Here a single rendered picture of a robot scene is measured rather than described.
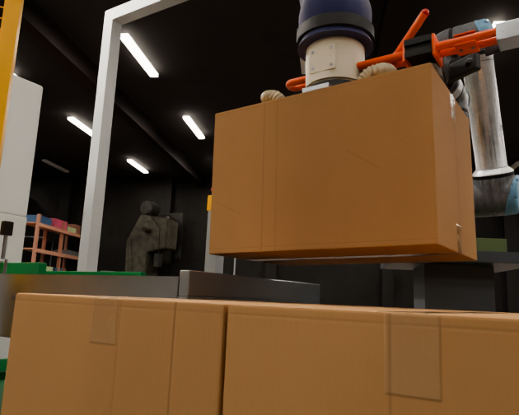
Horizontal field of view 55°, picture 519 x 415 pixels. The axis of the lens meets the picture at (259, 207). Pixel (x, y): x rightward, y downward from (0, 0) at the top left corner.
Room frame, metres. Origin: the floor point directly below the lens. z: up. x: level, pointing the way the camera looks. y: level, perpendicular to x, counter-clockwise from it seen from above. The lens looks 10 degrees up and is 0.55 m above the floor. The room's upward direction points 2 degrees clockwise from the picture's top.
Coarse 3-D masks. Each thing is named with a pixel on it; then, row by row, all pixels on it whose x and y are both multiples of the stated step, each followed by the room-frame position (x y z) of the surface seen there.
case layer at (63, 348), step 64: (64, 320) 0.70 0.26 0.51; (128, 320) 0.64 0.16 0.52; (192, 320) 0.58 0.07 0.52; (256, 320) 0.53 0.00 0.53; (320, 320) 0.49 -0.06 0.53; (384, 320) 0.46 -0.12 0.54; (448, 320) 0.43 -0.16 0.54; (512, 320) 0.40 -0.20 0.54; (64, 384) 0.70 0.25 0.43; (128, 384) 0.63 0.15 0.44; (192, 384) 0.58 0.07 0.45; (256, 384) 0.53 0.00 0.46; (320, 384) 0.49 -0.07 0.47; (384, 384) 0.46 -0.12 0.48; (448, 384) 0.43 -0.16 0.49; (512, 384) 0.40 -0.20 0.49
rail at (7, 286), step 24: (0, 288) 1.59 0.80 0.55; (24, 288) 1.52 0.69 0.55; (48, 288) 1.46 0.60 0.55; (72, 288) 1.40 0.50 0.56; (96, 288) 1.34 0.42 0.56; (120, 288) 1.29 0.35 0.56; (144, 288) 1.25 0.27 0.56; (168, 288) 1.20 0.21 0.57; (0, 312) 1.58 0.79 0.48; (0, 336) 1.57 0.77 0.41
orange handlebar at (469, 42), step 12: (456, 36) 1.14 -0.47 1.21; (468, 36) 1.12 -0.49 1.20; (480, 36) 1.11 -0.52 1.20; (492, 36) 1.10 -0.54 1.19; (444, 48) 1.16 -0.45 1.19; (456, 48) 1.15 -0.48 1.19; (468, 48) 1.15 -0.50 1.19; (480, 48) 1.15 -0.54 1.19; (372, 60) 1.25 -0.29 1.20; (384, 60) 1.24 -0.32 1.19; (396, 60) 1.23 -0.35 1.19; (288, 84) 1.40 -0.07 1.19; (300, 84) 1.39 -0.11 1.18
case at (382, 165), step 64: (256, 128) 1.26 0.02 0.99; (320, 128) 1.15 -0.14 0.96; (384, 128) 1.06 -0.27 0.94; (448, 128) 1.12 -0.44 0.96; (256, 192) 1.25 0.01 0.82; (320, 192) 1.15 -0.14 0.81; (384, 192) 1.06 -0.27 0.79; (448, 192) 1.09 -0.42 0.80; (256, 256) 1.37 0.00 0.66; (320, 256) 1.32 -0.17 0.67; (384, 256) 1.27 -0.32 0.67; (448, 256) 1.23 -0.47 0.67
